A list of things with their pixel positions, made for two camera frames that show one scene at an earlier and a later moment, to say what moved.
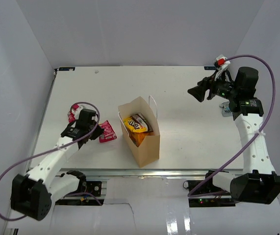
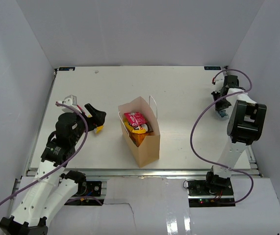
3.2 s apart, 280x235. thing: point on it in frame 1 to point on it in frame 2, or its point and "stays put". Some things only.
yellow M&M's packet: x=133 y=126 stays put
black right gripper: x=198 y=91 to x=219 y=106
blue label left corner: x=66 y=68 stays put
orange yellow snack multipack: x=138 y=137 stays put
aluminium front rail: x=148 y=173 stays put
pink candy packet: x=109 y=134 to x=136 y=119
